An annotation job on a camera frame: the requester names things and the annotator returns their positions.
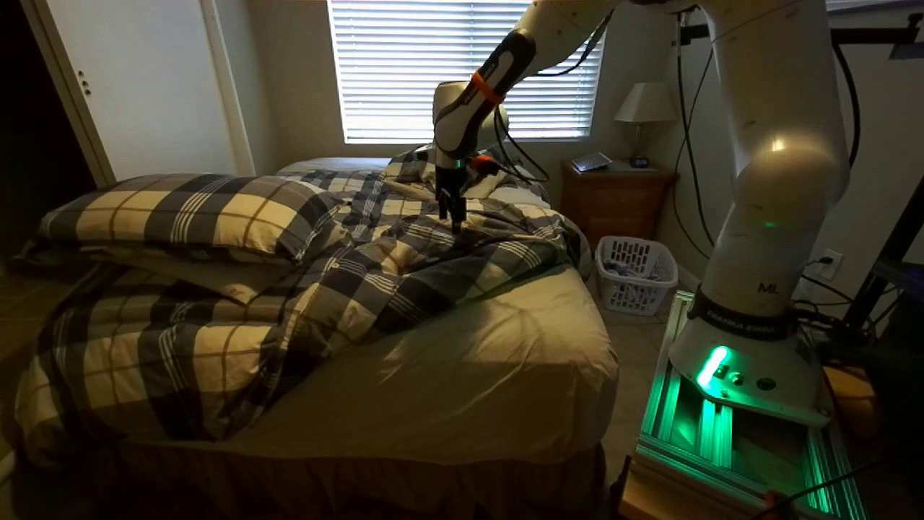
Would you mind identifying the white laundry basket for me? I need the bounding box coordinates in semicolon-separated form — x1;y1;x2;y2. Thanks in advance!
592;234;680;321

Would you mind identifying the small plaid pillow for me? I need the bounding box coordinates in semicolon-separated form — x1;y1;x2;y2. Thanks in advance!
380;140;555;211

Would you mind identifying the orange cable clip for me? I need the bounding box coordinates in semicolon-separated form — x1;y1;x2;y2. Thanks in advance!
468;149;503;178

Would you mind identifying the orange cable strap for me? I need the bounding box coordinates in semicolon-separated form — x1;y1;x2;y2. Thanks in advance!
468;67;506;110

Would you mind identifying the wooden nightstand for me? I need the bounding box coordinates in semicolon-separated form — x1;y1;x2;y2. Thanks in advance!
558;160;677;244

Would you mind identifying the white window blind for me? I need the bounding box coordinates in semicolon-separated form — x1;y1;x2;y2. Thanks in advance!
327;0;605;149

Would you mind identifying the white closet door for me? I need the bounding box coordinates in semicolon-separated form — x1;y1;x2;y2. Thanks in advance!
21;0;259;188

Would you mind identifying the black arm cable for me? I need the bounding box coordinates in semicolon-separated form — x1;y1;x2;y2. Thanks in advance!
500;7;867;254

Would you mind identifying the brown bed skirt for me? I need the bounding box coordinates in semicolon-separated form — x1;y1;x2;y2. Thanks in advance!
10;436;614;520

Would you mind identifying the plaid duvet cover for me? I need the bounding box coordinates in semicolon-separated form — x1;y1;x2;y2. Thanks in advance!
10;165;592;467

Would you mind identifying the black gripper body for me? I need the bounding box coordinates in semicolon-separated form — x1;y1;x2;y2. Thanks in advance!
431;159;472;202

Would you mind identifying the beige sheeted mattress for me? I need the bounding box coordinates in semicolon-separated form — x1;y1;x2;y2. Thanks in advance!
124;153;623;467

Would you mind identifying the small dark nightstand item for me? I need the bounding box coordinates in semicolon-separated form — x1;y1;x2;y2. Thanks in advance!
566;149;618;178

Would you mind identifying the white table lamp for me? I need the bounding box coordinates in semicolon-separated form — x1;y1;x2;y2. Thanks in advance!
612;78;680;166

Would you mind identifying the aluminium base frame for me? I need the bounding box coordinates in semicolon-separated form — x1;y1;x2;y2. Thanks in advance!
618;286;871;520

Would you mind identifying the large plaid pillow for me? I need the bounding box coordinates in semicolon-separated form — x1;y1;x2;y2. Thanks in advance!
34;171;341;269

